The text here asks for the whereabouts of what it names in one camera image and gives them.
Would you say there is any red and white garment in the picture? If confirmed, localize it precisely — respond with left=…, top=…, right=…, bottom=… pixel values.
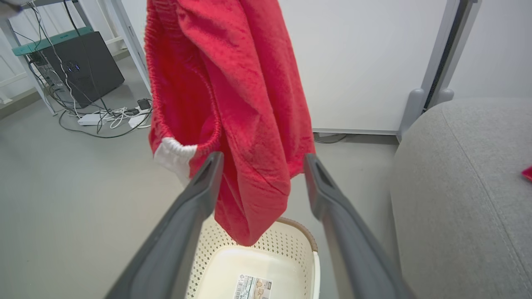
left=144, top=0, right=316, bottom=247

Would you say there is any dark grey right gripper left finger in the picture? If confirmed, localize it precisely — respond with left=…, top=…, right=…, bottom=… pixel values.
left=104, top=152, right=224, bottom=299

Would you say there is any teal shelf board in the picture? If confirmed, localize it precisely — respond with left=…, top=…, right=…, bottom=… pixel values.
left=12, top=27, right=94, bottom=56

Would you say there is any grey cable under partition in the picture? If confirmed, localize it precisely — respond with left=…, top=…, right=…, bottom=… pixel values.
left=315, top=134, right=348, bottom=144

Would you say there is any black computer tower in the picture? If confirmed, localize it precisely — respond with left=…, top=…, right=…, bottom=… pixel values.
left=41, top=32, right=125, bottom=109

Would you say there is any white cable bundle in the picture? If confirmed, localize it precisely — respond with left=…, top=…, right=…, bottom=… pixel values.
left=106, top=106, right=153, bottom=129

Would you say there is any grey partition bottom rail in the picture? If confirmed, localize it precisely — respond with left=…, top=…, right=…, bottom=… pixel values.
left=312, top=127, right=400, bottom=136

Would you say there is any light grey fabric cushion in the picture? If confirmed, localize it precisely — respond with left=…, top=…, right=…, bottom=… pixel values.
left=390, top=98, right=532, bottom=299

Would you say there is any white printed basket label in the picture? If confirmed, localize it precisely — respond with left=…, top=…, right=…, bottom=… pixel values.
left=234, top=274, right=273, bottom=299

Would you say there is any white metal table frame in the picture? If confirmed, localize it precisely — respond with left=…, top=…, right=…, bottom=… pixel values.
left=0, top=0, right=152, bottom=117

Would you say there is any cream perforated laundry basket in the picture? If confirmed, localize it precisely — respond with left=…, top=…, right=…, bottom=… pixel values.
left=185, top=217, right=321, bottom=299

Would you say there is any white power strip with cables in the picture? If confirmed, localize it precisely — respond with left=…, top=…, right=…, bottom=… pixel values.
left=58, top=109, right=151, bottom=139

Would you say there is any grey metal partition post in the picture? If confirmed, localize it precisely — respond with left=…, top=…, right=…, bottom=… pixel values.
left=420, top=0, right=483, bottom=109

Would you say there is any grey partition foot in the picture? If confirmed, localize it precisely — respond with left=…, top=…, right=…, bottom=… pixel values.
left=397, top=88, right=455, bottom=142

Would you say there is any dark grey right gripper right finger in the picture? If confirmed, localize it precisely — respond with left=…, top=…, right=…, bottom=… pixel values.
left=304, top=153, right=413, bottom=299

